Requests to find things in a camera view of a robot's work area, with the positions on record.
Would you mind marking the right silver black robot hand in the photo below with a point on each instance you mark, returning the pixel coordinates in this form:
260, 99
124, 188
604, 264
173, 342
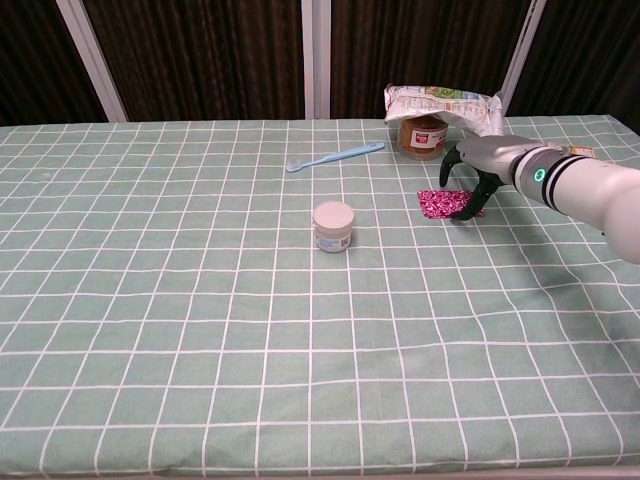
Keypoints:
492, 155

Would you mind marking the brown jar with red label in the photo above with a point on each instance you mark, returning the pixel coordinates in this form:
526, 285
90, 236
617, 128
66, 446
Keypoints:
422, 145

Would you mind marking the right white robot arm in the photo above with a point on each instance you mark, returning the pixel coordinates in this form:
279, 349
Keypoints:
590, 182

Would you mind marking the small white lidded jar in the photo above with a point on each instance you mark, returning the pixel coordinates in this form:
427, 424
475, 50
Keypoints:
333, 225

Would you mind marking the light blue toothbrush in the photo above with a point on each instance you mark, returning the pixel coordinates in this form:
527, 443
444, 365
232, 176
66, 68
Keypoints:
330, 157

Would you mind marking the crumpled white snack bag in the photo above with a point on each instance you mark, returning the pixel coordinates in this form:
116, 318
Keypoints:
440, 102

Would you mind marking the yellow biscuit packet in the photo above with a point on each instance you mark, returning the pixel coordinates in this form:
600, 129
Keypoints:
582, 150

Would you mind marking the dark brown curtain panel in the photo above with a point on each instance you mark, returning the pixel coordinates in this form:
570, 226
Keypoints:
425, 40
590, 60
200, 60
35, 60

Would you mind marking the magenta patterned packet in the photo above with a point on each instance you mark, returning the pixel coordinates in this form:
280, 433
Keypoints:
440, 202

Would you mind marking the green white checked tablecloth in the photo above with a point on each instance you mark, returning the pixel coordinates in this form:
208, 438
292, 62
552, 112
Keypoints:
200, 325

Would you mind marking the white partition frame post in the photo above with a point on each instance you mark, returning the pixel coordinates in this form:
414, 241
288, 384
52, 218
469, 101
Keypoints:
92, 60
316, 60
525, 50

